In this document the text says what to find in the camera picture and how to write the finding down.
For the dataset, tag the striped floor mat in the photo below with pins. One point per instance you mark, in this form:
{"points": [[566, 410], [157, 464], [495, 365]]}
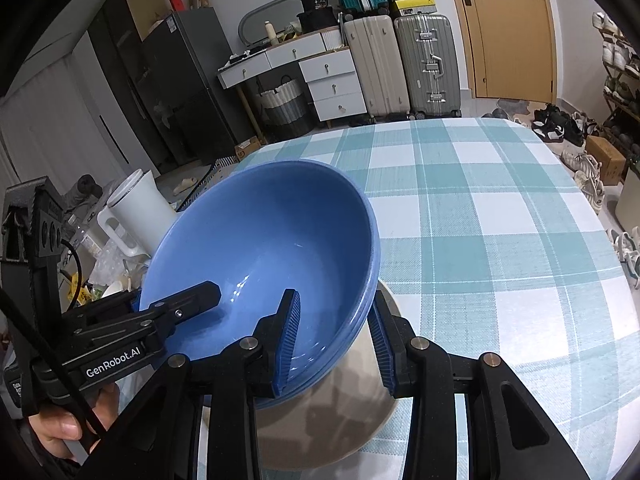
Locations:
{"points": [[215, 175]]}

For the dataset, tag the wooden shoe rack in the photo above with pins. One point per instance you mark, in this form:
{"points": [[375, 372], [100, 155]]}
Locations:
{"points": [[612, 110]]}

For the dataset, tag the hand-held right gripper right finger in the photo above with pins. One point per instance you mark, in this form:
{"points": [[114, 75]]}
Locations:
{"points": [[382, 350]]}

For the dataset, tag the clear plastic bag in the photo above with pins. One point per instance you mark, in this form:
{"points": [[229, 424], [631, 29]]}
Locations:
{"points": [[117, 270]]}

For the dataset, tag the grey slippers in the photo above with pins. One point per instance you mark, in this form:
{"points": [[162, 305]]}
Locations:
{"points": [[505, 110]]}

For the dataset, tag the white trash bin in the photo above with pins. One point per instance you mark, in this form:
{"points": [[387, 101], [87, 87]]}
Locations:
{"points": [[629, 200]]}

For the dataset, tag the wooden door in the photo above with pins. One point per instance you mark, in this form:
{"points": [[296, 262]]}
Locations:
{"points": [[510, 25]]}

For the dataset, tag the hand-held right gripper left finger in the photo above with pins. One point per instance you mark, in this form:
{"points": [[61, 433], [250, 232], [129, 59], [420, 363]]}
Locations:
{"points": [[287, 340]]}

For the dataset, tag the white bottle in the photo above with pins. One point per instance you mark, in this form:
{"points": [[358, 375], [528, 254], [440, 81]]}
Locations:
{"points": [[270, 34]]}

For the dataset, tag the woven laundry basket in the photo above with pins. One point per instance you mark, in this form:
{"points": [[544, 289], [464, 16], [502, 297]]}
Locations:
{"points": [[282, 107]]}

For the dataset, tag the beige slippers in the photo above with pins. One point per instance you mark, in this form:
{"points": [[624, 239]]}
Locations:
{"points": [[186, 184]]}

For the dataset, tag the black and white sneakers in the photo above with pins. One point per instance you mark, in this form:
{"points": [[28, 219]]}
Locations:
{"points": [[555, 127]]}

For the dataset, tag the black storage box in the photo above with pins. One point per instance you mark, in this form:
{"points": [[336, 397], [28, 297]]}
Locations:
{"points": [[319, 21]]}

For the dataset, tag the oval mirror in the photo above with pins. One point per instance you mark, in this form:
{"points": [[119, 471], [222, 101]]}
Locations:
{"points": [[260, 15]]}

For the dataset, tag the white electric kettle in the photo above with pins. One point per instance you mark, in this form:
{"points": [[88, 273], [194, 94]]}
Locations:
{"points": [[140, 210]]}

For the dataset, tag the flat cardboard box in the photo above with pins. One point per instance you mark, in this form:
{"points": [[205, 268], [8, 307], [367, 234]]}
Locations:
{"points": [[145, 5]]}

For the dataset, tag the person's left hand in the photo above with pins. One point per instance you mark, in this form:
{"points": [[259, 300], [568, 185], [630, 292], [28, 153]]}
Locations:
{"points": [[60, 430]]}

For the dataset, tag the white curtain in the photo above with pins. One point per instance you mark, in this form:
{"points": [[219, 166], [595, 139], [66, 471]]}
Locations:
{"points": [[45, 130]]}

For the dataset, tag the small printed cardboard box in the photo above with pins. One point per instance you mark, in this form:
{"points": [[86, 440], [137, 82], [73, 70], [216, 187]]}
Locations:
{"points": [[248, 148]]}

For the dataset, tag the white desk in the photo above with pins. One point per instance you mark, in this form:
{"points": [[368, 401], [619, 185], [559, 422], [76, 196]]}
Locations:
{"points": [[250, 67]]}

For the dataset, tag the small brown cardboard box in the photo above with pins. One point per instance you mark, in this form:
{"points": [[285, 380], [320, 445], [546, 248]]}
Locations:
{"points": [[605, 160]]}

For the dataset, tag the shoe rack with shoes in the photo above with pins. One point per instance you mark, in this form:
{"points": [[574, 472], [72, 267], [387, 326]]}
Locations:
{"points": [[620, 60]]}

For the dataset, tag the dark cloth pile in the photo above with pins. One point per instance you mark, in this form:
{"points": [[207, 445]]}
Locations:
{"points": [[85, 191]]}

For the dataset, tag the white drawer unit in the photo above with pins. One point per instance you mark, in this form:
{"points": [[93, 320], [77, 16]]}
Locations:
{"points": [[332, 85]]}

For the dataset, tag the silver suitcase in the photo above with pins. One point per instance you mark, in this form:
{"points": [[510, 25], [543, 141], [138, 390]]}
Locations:
{"points": [[427, 65]]}

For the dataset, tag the dark grey refrigerator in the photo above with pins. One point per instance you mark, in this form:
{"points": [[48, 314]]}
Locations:
{"points": [[190, 90]]}

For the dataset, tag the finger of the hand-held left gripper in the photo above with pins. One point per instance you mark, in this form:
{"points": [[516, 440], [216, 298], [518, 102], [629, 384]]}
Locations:
{"points": [[195, 297], [100, 312]]}

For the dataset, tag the beige suitcase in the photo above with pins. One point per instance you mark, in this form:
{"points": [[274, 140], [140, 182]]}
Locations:
{"points": [[375, 67]]}

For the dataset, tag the dark wardrobe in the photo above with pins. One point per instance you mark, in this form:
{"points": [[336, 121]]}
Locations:
{"points": [[115, 75]]}

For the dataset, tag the white sandals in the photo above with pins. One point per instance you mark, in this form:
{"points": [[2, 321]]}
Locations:
{"points": [[626, 255]]}

